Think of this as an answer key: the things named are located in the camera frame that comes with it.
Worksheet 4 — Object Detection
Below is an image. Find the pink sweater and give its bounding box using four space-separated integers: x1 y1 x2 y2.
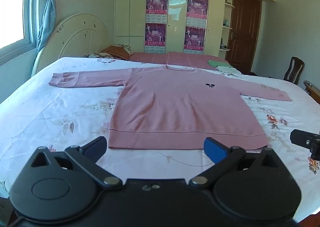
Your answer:
48 65 293 150

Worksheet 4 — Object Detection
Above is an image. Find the brown wooden furniture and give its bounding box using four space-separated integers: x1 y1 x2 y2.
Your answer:
303 80 320 105

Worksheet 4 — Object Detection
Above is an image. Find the floral white bed sheet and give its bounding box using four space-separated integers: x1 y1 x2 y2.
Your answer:
0 56 320 222

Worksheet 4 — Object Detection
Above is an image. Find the floral pillow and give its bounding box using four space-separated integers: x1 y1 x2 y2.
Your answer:
83 52 118 60

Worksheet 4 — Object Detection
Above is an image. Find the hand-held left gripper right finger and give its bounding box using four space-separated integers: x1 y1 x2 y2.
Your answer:
189 137 283 189

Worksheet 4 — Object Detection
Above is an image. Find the purple wall poster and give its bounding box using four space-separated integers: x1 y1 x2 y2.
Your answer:
145 23 167 54
187 0 209 27
184 26 206 54
146 0 168 23

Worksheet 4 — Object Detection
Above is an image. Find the green folded cloth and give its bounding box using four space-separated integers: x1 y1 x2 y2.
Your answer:
207 59 234 68

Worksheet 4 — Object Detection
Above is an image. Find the pale folded cloth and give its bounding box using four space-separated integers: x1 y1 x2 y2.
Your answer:
216 66 243 75

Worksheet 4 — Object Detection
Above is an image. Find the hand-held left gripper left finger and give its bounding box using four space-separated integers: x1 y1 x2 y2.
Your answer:
31 136 123 190

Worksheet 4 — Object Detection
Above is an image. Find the cream round headboard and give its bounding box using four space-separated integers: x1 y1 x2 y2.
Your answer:
31 13 112 75

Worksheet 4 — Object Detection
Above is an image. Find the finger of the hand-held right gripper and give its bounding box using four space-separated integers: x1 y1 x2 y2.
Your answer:
290 129 320 148

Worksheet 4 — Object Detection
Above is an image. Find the window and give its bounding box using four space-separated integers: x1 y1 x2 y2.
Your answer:
0 0 42 66

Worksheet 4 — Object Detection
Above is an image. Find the white corner shelf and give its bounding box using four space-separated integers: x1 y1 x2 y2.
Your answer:
219 0 236 53

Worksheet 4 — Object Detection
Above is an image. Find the blue curtain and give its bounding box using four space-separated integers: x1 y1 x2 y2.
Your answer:
36 0 61 50

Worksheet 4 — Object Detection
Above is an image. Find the dark wooden chair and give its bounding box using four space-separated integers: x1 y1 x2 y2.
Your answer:
283 57 305 85

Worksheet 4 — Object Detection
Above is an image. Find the brown wooden door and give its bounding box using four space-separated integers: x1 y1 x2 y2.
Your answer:
225 0 262 74

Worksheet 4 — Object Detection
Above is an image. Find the orange striped pillow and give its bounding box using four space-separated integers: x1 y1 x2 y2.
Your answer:
101 45 134 61

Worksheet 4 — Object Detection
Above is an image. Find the cream wardrobe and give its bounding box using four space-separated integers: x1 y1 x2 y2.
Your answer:
115 0 277 55

